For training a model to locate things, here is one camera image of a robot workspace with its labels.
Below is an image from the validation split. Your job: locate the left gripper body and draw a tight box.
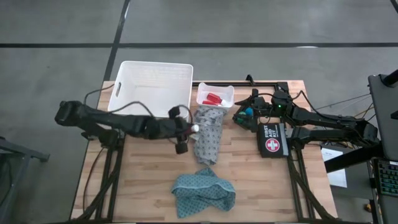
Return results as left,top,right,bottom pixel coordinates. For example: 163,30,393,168
157,106,190,155

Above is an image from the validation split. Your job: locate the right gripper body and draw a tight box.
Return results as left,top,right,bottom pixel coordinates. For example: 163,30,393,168
251,88,274,125

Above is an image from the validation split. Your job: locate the grey star-patterned cloth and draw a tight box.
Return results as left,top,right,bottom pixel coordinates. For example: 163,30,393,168
192,105,225,166

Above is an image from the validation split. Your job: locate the teal star-patterned cloth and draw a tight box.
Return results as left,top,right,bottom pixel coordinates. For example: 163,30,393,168
170,167,236,219

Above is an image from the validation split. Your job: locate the small white plastic tray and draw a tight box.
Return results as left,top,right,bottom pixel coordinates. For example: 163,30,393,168
196,82,235,109

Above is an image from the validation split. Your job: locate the black first aid kit pouch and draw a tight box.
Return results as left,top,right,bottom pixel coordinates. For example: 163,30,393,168
256,123,290,159

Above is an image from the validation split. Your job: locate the white plastic basket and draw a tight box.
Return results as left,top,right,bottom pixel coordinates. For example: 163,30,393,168
107,60,194,123

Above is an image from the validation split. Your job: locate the white paper sheet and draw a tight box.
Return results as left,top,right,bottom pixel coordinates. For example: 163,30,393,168
320,147,348,189

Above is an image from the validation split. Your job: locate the black beam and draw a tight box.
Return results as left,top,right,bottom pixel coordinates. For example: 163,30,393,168
325,140,385,174

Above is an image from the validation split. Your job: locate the dark grey panel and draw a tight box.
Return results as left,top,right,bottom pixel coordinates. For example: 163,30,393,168
368,73,398,162

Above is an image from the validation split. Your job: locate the black pole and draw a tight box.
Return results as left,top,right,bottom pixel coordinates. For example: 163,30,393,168
381,68,398,88

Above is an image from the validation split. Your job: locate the backlit keyboard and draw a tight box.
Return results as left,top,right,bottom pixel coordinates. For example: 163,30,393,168
373,157,398,197

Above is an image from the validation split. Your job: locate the dark metal stand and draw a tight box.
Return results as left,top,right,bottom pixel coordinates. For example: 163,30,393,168
0,136,50,224

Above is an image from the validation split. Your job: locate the black aluminium table frame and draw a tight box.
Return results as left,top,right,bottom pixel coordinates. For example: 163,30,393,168
70,80,338,222

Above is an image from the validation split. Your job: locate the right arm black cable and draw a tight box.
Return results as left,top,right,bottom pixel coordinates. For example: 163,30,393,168
292,89,321,116

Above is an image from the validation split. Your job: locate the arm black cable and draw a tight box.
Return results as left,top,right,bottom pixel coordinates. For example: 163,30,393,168
292,89,321,116
83,84,156,118

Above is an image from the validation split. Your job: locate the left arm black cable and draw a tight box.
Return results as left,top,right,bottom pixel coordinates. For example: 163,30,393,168
83,84,156,118

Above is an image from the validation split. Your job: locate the thin grey cable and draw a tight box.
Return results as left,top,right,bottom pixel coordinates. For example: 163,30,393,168
316,93,373,110

